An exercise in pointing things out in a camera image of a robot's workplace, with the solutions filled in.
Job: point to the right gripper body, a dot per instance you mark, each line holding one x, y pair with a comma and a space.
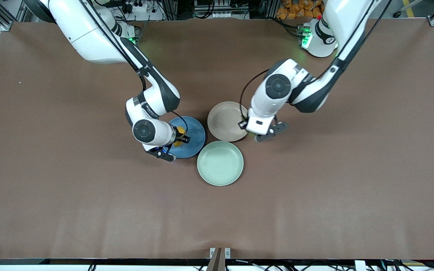
177, 138

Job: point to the yellow lemon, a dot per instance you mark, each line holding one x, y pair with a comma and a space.
180, 130

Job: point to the green lettuce leaf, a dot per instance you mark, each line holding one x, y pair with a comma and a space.
251, 133

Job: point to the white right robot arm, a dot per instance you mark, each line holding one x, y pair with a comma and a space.
89, 34

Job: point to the blue plate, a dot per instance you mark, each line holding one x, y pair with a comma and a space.
194, 131

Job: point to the beige plate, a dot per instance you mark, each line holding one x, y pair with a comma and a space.
224, 120

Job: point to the light green plate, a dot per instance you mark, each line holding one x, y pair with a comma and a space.
220, 163

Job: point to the orange snack packets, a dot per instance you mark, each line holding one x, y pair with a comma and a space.
296, 9

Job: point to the white power strip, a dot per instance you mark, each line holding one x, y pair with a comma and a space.
141, 9

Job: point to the metal bracket at table edge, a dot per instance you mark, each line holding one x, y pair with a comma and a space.
220, 256

